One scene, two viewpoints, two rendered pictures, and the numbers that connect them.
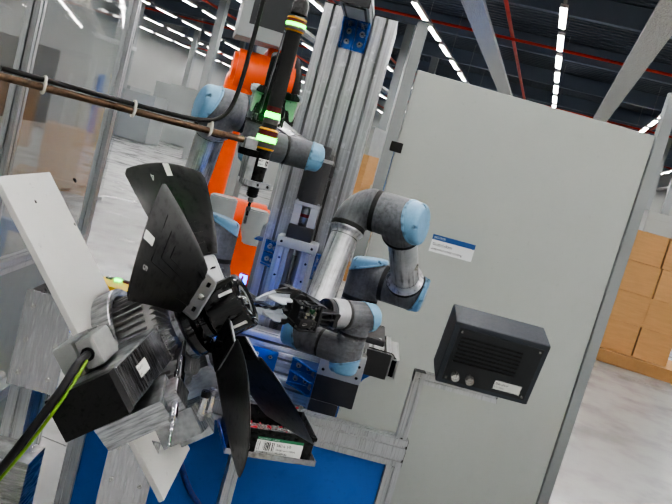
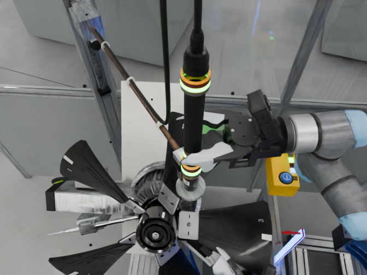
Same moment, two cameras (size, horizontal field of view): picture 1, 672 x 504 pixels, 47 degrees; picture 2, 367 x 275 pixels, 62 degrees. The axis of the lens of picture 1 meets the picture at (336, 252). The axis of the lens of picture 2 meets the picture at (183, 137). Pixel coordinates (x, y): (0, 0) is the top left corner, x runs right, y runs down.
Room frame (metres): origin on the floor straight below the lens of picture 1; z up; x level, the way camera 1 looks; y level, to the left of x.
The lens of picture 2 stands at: (1.69, -0.11, 2.11)
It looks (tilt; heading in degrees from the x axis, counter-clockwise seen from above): 55 degrees down; 96
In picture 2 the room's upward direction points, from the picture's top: straight up
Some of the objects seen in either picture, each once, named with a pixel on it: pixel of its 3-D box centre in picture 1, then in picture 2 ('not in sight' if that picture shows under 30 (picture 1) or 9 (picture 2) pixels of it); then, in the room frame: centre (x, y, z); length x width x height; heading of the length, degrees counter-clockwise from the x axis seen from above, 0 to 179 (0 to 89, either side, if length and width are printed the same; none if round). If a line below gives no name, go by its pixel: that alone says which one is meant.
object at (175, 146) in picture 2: (130, 110); (130, 82); (1.49, 0.45, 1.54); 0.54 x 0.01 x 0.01; 127
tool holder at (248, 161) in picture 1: (256, 163); (188, 174); (1.67, 0.22, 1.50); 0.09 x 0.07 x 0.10; 127
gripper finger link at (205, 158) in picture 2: (293, 108); (207, 162); (1.70, 0.17, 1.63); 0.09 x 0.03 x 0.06; 33
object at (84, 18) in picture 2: not in sight; (86, 20); (1.30, 0.71, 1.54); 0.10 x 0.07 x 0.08; 127
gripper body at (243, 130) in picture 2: (270, 105); (255, 139); (1.79, 0.24, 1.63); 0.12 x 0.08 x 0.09; 12
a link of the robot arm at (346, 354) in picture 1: (341, 350); not in sight; (1.95, -0.08, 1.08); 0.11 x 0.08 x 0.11; 73
